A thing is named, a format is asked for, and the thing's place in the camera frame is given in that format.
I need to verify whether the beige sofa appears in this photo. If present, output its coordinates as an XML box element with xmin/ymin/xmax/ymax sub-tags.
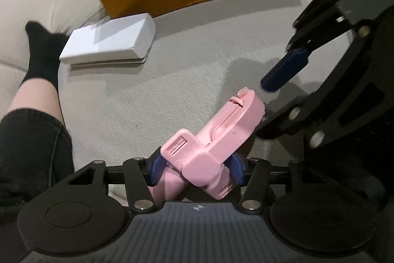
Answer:
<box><xmin>0</xmin><ymin>0</ymin><xmax>342</xmax><ymax>208</ymax></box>

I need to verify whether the pink folding phone holder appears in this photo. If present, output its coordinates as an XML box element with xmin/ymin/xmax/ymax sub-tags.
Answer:
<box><xmin>152</xmin><ymin>87</ymin><xmax>266</xmax><ymax>201</ymax></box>

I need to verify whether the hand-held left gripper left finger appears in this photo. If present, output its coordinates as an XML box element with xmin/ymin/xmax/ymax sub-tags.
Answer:
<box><xmin>66</xmin><ymin>155</ymin><xmax>164</xmax><ymax>213</ymax></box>

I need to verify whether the white box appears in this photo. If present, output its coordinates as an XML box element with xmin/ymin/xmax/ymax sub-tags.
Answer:
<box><xmin>59</xmin><ymin>13</ymin><xmax>156</xmax><ymax>67</ymax></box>

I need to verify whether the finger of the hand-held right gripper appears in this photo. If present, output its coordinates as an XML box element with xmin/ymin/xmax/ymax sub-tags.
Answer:
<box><xmin>260</xmin><ymin>0</ymin><xmax>370</xmax><ymax>93</ymax></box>
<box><xmin>255</xmin><ymin>93</ymin><xmax>340</xmax><ymax>145</ymax></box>

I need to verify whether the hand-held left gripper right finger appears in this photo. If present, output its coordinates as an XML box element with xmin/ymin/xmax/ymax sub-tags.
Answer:
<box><xmin>228</xmin><ymin>155</ymin><xmax>308</xmax><ymax>213</ymax></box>

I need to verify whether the person's leg with black sock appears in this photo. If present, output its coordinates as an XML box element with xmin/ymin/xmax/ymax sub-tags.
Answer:
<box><xmin>0</xmin><ymin>21</ymin><xmax>75</xmax><ymax>208</ymax></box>

